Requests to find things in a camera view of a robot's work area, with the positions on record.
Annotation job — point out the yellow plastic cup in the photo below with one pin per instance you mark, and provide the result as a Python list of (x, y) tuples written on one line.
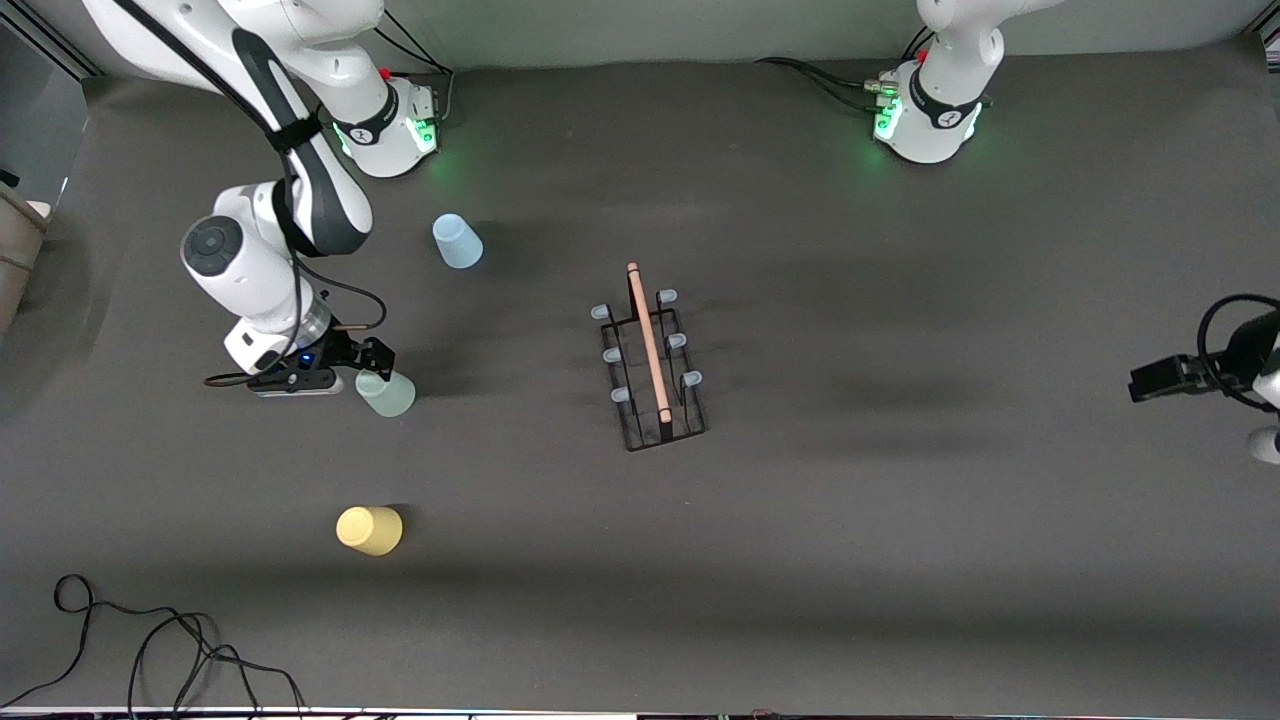
[(370, 531)]

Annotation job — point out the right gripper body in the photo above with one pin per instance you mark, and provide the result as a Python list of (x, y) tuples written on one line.
[(343, 349)]

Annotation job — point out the pale green plastic cup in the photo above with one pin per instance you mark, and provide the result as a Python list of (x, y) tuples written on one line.
[(390, 397)]

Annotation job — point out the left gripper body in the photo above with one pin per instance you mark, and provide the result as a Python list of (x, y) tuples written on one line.
[(1212, 369)]

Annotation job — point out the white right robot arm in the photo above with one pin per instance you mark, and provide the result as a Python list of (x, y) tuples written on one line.
[(240, 270)]

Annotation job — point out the light blue plastic cup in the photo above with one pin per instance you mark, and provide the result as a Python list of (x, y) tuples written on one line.
[(457, 243)]

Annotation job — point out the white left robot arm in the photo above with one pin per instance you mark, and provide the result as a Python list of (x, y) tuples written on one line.
[(960, 50)]

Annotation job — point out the tan box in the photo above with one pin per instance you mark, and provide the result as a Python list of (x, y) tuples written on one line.
[(15, 250)]

